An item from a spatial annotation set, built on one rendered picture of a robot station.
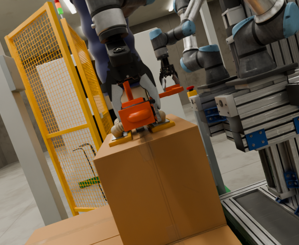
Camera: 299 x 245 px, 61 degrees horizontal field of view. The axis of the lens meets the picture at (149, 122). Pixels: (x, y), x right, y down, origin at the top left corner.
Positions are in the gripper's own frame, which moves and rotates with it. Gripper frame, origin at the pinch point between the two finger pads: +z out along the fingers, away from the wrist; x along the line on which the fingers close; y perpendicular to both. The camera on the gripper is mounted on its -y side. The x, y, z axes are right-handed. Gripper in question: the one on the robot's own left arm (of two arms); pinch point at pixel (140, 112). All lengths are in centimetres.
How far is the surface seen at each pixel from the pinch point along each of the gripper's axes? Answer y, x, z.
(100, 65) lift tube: 54, 8, -21
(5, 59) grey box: 164, 87, -66
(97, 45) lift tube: 52, 6, -29
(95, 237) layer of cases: 54, 37, 53
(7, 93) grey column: 165, 96, -39
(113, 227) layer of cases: 58, 28, 53
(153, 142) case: 29.1, -2.2, 14.0
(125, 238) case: 30, 19, 45
